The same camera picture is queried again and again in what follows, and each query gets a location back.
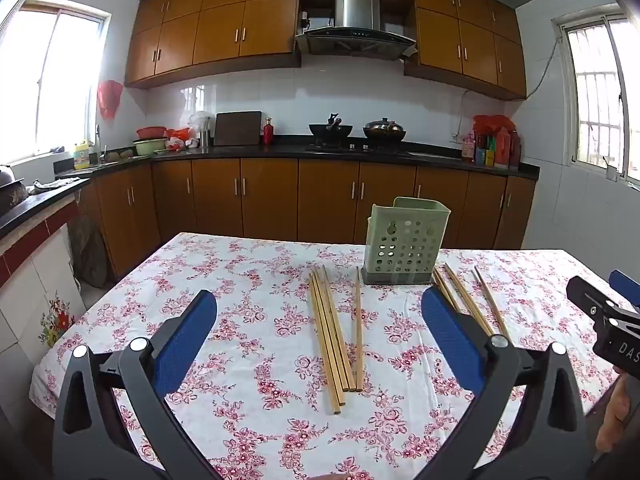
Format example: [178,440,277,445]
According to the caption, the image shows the gas stove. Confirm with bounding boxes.
[305,142,413,156]

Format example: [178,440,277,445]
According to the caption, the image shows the dark metal pot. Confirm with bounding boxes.
[0,164,28,211]

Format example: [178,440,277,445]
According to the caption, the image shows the barred window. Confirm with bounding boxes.
[552,2,640,183]

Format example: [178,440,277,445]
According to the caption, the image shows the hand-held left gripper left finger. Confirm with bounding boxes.
[52,290,223,480]

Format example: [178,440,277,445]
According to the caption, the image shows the black kitchen countertop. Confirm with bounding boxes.
[0,137,541,241]

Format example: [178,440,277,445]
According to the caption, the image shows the yellow dish soap bottle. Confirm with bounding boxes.
[74,140,96,171]

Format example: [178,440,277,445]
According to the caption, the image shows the green basin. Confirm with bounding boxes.
[132,138,168,157]

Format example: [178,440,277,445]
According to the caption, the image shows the dark sack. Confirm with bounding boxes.
[70,217,110,288]

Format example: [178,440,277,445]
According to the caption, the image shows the dark lidded pot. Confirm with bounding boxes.
[362,117,407,142]

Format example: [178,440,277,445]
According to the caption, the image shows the black wok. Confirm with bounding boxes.
[308,114,353,140]

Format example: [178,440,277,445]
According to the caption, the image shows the black wall cable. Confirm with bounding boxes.
[525,35,561,101]

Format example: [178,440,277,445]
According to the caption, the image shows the grey cloth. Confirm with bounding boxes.
[27,177,68,196]

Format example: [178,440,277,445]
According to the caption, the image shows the wooden lower cabinets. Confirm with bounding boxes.
[75,157,537,281]

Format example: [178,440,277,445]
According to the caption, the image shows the person's right hand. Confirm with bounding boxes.
[597,367,633,455]

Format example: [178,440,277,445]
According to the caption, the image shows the floral tablecloth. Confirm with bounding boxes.
[29,232,640,480]

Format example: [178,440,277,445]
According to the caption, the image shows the dark cutting board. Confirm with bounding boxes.
[214,111,263,146]

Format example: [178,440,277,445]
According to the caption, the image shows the red and white plastic bag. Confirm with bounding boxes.
[167,129,198,152]

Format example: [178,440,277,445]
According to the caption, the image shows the steel range hood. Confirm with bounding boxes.
[295,0,418,61]

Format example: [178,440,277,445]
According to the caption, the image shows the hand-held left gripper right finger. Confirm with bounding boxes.
[421,287,596,480]

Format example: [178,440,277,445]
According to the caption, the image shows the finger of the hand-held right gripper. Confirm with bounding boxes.
[608,270,640,309]
[566,276,625,321]

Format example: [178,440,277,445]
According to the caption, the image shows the green perforated utensil holder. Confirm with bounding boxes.
[361,196,452,286]

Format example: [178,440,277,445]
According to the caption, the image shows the large bright window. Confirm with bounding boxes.
[0,7,111,161]

